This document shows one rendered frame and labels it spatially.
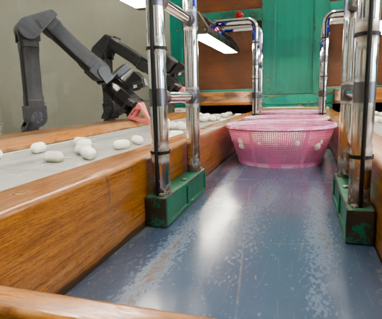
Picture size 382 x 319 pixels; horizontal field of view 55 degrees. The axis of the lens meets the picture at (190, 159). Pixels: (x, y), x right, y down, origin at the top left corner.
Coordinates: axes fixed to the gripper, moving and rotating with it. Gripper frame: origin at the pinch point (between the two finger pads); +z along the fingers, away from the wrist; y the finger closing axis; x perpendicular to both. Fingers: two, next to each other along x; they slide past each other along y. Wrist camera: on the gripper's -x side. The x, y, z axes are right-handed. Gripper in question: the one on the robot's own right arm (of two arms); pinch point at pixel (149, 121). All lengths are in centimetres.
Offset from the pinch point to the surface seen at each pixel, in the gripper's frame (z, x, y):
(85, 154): 14, -11, -66
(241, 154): 32.2, -19.7, -30.3
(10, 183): 14, -10, -82
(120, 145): 14, -11, -53
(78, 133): -3.2, 3.4, -35.0
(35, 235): 26, -20, -96
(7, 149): -2, 3, -60
